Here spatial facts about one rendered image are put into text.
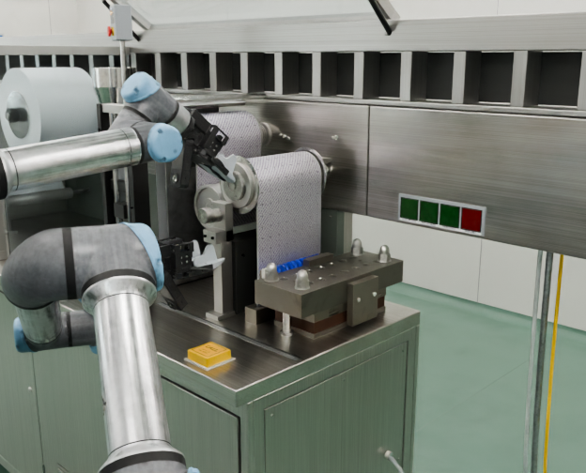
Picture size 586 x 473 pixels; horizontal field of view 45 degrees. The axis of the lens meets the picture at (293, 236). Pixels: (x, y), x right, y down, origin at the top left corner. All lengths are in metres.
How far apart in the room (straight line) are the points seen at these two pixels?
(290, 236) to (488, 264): 2.76
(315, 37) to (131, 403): 1.28
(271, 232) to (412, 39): 0.59
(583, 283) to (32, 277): 3.51
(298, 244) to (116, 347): 0.92
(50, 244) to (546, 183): 1.05
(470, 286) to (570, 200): 3.01
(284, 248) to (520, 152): 0.64
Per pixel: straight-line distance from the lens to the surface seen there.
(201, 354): 1.59
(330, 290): 1.70
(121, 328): 1.06
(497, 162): 1.69
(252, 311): 1.80
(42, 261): 1.13
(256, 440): 1.58
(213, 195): 1.87
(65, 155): 1.33
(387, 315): 1.88
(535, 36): 1.65
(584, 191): 1.61
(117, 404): 1.01
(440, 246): 4.65
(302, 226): 1.88
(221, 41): 2.31
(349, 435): 1.84
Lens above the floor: 1.56
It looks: 14 degrees down
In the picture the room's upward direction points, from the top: straight up
